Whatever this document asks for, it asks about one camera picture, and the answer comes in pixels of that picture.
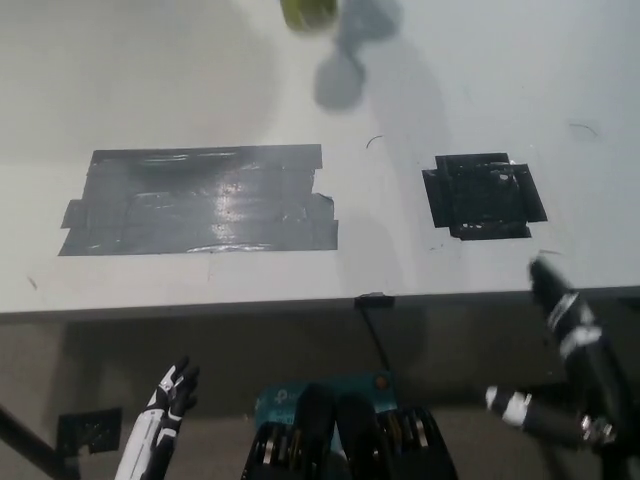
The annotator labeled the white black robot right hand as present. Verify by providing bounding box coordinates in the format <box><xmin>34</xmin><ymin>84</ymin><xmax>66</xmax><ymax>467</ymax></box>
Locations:
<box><xmin>483</xmin><ymin>254</ymin><xmax>632</xmax><ymax>446</ymax></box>

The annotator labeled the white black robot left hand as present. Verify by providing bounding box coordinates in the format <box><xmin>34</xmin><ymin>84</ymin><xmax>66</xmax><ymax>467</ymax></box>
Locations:
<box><xmin>113</xmin><ymin>354</ymin><xmax>201</xmax><ymax>480</ymax></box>

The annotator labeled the white spray bottle green label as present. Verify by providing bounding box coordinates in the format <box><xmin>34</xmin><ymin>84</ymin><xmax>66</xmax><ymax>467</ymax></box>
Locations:
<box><xmin>278</xmin><ymin>0</ymin><xmax>342</xmax><ymax>34</ymax></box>

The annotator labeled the teal router box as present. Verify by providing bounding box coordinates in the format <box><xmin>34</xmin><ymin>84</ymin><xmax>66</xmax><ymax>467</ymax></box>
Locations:
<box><xmin>254</xmin><ymin>369</ymin><xmax>400</xmax><ymax>432</ymax></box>

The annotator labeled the black table leg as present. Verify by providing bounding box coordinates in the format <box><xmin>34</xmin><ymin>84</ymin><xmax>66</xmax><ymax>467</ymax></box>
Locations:
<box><xmin>0</xmin><ymin>403</ymin><xmax>82</xmax><ymax>480</ymax></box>

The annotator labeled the black tape square patch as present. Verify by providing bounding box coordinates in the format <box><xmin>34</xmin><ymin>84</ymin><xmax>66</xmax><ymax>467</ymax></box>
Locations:
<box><xmin>421</xmin><ymin>152</ymin><xmax>548</xmax><ymax>242</ymax></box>

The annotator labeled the thin black cable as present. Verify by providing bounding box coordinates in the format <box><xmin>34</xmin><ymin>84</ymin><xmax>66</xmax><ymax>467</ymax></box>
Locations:
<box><xmin>361</xmin><ymin>304</ymin><xmax>395</xmax><ymax>374</ymax></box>

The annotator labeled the black cable clip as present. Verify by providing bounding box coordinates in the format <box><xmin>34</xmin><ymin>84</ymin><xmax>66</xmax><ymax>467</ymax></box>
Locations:
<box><xmin>353</xmin><ymin>291</ymin><xmax>397</xmax><ymax>308</ymax></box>

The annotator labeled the grey duct tape patch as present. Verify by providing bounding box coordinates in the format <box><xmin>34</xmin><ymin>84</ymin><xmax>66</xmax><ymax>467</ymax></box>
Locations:
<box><xmin>57</xmin><ymin>143</ymin><xmax>340</xmax><ymax>258</ymax></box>

